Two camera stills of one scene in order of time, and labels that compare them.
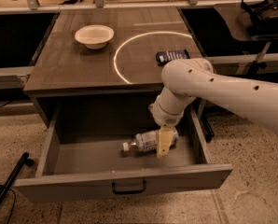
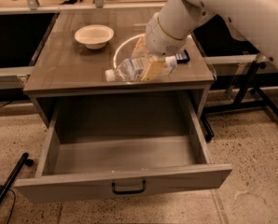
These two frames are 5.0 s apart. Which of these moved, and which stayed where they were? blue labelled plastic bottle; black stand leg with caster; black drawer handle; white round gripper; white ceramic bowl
Moved: blue labelled plastic bottle; white round gripper
Stayed: black stand leg with caster; white ceramic bowl; black drawer handle
